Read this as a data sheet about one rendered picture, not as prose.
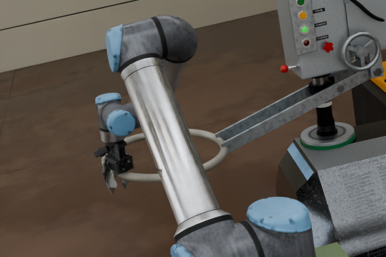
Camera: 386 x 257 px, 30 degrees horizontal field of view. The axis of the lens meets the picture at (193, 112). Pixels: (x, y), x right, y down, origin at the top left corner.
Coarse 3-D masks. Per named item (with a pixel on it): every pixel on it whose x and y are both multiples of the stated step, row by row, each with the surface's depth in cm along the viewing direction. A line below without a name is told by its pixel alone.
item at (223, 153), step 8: (136, 136) 296; (144, 136) 297; (200, 136) 293; (208, 136) 290; (128, 144) 293; (224, 152) 270; (216, 160) 264; (208, 168) 261; (120, 176) 261; (128, 176) 258; (136, 176) 257; (144, 176) 256; (152, 176) 255
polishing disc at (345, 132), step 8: (312, 128) 293; (344, 128) 287; (352, 128) 286; (304, 136) 288; (312, 136) 286; (336, 136) 282; (344, 136) 280; (352, 136) 281; (312, 144) 280; (320, 144) 278; (328, 144) 277; (336, 144) 277
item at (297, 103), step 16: (352, 64) 285; (336, 80) 286; (352, 80) 275; (288, 96) 285; (304, 96) 286; (320, 96) 275; (336, 96) 276; (256, 112) 285; (272, 112) 286; (288, 112) 275; (304, 112) 276; (224, 128) 286; (240, 128) 286; (256, 128) 275; (272, 128) 276; (224, 144) 275; (240, 144) 276
